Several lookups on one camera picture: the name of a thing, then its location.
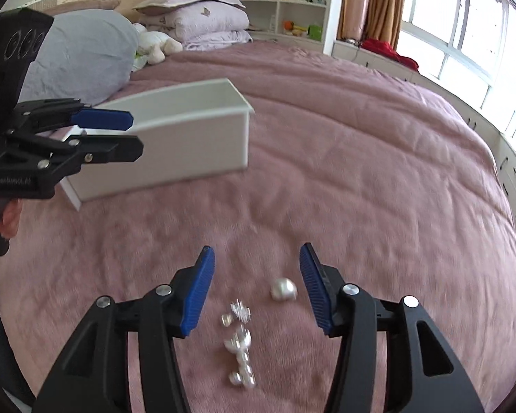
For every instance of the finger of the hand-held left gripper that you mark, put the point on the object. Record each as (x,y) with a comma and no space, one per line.
(105,118)
(112,148)

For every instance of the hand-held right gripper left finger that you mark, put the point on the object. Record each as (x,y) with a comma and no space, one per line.
(195,297)

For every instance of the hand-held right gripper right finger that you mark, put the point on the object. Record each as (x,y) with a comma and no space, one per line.
(316,292)

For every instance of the round silver bead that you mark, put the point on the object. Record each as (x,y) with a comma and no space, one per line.
(284,289)

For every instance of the small sparkly silver earring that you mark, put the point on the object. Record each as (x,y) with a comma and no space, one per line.
(237,311)

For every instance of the white rectangular box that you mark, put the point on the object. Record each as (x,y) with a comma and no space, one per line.
(189,146)

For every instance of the person's left hand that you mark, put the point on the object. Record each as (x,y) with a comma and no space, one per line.
(9,219)

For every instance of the grey pillow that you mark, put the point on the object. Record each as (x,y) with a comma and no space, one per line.
(81,51)

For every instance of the white plush toy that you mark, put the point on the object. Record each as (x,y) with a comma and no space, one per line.
(155,43)

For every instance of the pink bed blanket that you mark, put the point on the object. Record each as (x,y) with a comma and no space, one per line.
(348,180)

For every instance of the tan headboard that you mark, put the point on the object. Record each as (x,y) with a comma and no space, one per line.
(131,2)

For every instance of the folded lilac quilt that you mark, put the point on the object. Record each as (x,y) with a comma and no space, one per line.
(219,39)

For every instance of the person's dark pants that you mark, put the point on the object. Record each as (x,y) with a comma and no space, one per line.
(0,331)

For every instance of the orange toy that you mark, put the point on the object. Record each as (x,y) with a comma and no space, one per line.
(288,26)

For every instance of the white bookshelf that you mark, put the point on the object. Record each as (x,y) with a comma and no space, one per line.
(296,8)

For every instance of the green toy cup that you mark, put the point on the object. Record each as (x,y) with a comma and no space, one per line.
(314,31)

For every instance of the white window cabinet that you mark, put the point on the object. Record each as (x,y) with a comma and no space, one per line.
(505,159)

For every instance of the red cloth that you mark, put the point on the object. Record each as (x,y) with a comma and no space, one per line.
(389,51)

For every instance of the pink suitcase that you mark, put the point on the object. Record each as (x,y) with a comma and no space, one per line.
(355,10)

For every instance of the brown curtain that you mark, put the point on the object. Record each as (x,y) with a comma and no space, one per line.
(385,0)

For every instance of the white framed window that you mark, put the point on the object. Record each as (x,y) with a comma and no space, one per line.
(468,30)

